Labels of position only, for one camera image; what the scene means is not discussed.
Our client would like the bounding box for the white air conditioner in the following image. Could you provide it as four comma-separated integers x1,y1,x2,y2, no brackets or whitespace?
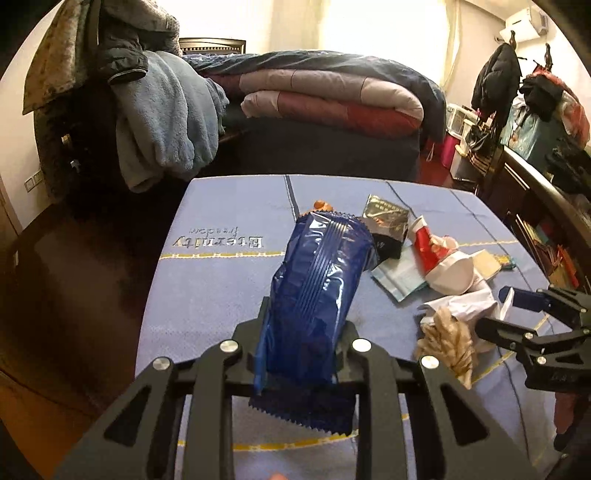
499,6,550,40

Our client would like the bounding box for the dark clothes rack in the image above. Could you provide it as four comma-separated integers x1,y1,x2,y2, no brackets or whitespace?
33,0,121,206

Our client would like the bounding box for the teal bag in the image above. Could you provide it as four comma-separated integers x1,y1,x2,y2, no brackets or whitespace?
501,107,570,160

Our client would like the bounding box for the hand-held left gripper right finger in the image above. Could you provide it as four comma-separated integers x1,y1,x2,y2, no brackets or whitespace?
333,322,541,480

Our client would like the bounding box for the wooden wardrobe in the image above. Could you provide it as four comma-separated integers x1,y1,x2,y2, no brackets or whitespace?
0,175,24,247

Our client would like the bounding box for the dark blue bed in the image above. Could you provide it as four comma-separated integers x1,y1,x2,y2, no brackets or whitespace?
217,102,423,183

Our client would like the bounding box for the pink red folded quilt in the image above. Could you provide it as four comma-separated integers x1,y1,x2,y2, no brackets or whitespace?
240,69,426,140

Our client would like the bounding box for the dark padded jacket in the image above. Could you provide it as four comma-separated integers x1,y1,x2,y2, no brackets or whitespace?
98,0,182,86

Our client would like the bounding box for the bright window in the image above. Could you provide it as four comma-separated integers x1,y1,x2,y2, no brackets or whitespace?
323,0,450,57

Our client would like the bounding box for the person's right forearm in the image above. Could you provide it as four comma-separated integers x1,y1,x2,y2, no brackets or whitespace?
551,392,591,455

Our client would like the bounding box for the blue plastic snack wrapper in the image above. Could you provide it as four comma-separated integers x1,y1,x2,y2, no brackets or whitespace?
248,210,374,437

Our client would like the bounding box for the pink box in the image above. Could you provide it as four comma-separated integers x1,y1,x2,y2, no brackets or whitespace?
440,137,459,169

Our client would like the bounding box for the blue tablecloth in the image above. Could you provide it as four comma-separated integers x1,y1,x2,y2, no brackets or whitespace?
135,174,573,480

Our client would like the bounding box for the silver black foil packet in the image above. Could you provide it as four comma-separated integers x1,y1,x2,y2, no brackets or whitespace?
361,194,411,260

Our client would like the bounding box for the light blue fleece blanket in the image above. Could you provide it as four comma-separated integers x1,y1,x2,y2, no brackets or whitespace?
113,51,230,193

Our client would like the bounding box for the dark blue duvet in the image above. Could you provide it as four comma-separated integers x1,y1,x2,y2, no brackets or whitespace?
184,50,448,144

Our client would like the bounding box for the white crumpled paper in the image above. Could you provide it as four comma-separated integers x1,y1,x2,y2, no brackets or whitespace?
418,279,514,325

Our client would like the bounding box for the pile of clothes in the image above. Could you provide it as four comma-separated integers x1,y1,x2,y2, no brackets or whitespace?
521,67,591,144

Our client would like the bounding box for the red white paper cup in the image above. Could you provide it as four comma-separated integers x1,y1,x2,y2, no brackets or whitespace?
411,217,477,296

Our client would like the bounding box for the white storage box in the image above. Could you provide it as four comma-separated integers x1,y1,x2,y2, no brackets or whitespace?
445,104,479,140

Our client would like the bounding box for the dark wooden cabinet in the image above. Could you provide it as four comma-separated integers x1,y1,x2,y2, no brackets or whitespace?
480,147,591,292

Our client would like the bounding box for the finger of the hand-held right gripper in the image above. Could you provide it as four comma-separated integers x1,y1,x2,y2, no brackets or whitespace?
499,285,587,320
475,316,555,359

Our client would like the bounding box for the dark wooden headboard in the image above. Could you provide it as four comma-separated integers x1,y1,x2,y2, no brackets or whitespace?
179,38,247,56

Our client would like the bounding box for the grey brown cloth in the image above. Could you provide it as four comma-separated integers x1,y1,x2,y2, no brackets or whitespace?
22,0,95,115

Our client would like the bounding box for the black hanging coat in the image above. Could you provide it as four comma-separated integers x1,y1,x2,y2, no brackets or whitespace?
472,44,523,126

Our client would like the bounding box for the brown paper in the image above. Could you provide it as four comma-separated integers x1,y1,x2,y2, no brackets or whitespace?
414,307,476,389

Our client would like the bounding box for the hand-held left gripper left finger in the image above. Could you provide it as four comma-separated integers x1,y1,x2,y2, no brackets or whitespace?
53,295,273,480

